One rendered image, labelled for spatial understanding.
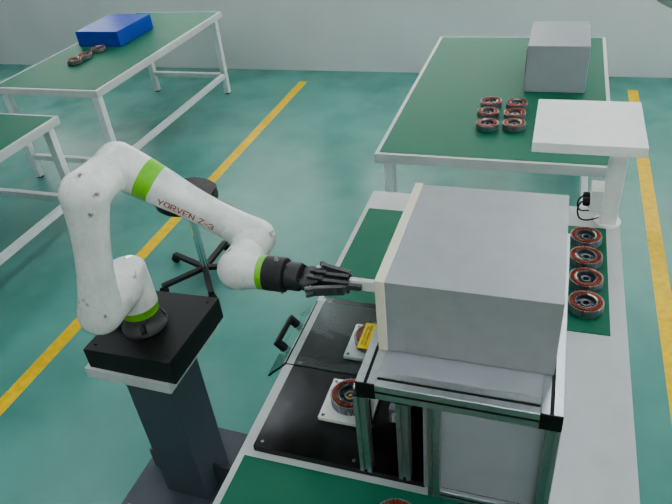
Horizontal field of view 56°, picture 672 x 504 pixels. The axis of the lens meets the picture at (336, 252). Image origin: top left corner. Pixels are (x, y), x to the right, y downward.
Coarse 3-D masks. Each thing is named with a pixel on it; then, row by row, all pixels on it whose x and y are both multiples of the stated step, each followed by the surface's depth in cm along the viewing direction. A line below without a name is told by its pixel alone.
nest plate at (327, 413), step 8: (328, 392) 183; (328, 400) 180; (344, 400) 180; (376, 400) 178; (328, 408) 178; (376, 408) 177; (320, 416) 176; (328, 416) 175; (336, 416) 175; (344, 416) 175; (352, 416) 175; (344, 424) 174; (352, 424) 173
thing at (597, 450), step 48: (384, 192) 280; (576, 336) 197; (624, 336) 195; (576, 384) 181; (624, 384) 179; (576, 432) 168; (624, 432) 166; (384, 480) 161; (576, 480) 156; (624, 480) 155
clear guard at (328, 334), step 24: (312, 312) 169; (336, 312) 168; (360, 312) 167; (288, 336) 170; (312, 336) 161; (336, 336) 160; (360, 336) 159; (288, 360) 155; (312, 360) 154; (336, 360) 153; (360, 360) 152
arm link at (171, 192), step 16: (160, 176) 169; (176, 176) 172; (160, 192) 169; (176, 192) 170; (192, 192) 171; (176, 208) 171; (192, 208) 171; (208, 208) 171; (224, 208) 172; (208, 224) 172; (224, 224) 171; (240, 224) 172; (256, 224) 172; (256, 240) 169; (272, 240) 174
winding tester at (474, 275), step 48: (432, 192) 165; (480, 192) 162; (528, 192) 160; (432, 240) 147; (480, 240) 145; (528, 240) 143; (384, 288) 137; (432, 288) 133; (480, 288) 131; (528, 288) 130; (384, 336) 145; (432, 336) 140; (480, 336) 136; (528, 336) 132
